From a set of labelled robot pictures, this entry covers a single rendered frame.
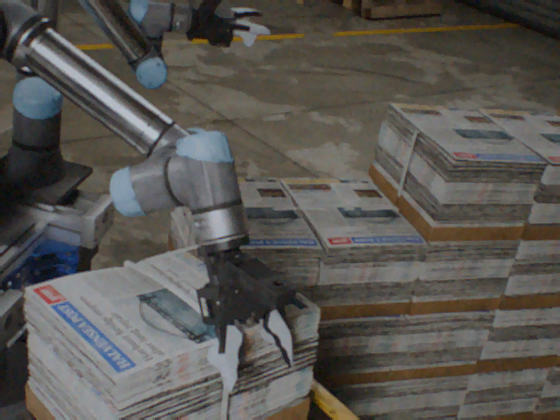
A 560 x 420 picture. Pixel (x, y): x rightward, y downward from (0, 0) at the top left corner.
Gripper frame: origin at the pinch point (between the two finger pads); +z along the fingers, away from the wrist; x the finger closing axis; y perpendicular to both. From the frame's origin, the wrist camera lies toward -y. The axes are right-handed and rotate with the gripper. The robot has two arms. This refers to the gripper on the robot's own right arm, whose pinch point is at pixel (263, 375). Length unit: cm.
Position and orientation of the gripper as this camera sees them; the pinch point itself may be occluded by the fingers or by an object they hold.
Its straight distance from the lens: 116.5
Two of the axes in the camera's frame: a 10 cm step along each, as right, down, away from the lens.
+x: -7.7, 1.9, -6.2
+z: 2.2, 9.8, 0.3
